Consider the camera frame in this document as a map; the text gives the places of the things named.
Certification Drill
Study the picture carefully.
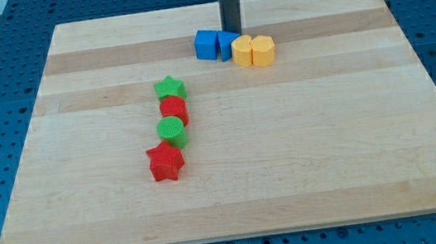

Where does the yellow hexagon block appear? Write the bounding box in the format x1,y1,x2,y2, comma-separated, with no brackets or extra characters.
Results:
251,35,275,67

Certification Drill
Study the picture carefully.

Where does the green star block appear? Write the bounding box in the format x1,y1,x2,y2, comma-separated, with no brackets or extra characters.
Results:
154,75,187,102

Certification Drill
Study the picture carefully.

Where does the red cylinder block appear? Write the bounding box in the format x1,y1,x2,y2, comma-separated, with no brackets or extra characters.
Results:
160,95,189,126

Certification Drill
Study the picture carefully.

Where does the green cylinder block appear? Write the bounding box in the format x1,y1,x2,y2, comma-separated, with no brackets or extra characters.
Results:
156,116,188,149

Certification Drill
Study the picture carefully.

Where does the blue cube block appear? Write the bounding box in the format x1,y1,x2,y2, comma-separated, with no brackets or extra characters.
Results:
194,30,218,60

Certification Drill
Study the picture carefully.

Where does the dark grey cylindrical pointer rod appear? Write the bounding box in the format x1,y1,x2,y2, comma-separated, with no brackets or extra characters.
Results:
218,0,242,34

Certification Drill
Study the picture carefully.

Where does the blue triangular block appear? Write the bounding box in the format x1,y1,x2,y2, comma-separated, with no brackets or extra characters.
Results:
218,31,240,61

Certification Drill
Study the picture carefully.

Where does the yellow heart block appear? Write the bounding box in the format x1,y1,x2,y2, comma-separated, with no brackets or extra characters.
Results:
231,35,253,67

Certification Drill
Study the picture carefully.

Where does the light wooden board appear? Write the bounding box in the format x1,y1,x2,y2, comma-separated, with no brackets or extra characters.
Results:
0,0,436,244

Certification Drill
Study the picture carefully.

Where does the red star block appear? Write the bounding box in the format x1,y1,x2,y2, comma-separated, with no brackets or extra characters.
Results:
146,141,184,182

